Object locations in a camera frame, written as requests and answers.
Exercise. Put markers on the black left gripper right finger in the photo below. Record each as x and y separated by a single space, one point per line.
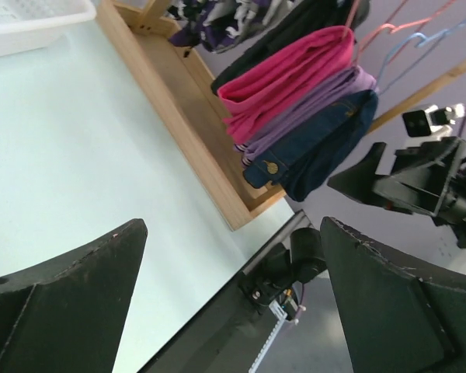
399 313

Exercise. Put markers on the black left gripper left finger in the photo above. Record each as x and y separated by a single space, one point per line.
67 314

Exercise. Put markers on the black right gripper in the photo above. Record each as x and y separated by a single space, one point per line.
424 179

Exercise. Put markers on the purple camouflage trousers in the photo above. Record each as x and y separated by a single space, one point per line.
220 25

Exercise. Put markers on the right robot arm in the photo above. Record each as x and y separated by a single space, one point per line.
427 179

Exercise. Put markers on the lilac garment on hanger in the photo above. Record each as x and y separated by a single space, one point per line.
336 86

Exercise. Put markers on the pink garment on hanger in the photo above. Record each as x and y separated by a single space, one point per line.
254 98

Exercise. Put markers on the black garment on hanger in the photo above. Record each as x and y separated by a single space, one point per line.
306 18

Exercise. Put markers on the dark blue denim garment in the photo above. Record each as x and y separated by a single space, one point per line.
302 160

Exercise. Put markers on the white plastic basket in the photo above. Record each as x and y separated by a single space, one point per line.
30 25

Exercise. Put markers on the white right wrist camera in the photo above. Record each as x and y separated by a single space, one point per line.
433 123

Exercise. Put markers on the white cable duct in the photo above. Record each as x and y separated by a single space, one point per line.
285 312

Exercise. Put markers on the pink wire hanger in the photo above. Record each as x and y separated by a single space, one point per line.
389 28

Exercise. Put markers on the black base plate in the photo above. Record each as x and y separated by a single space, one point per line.
228 332

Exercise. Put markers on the wooden clothes rack frame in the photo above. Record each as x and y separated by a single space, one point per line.
177 85

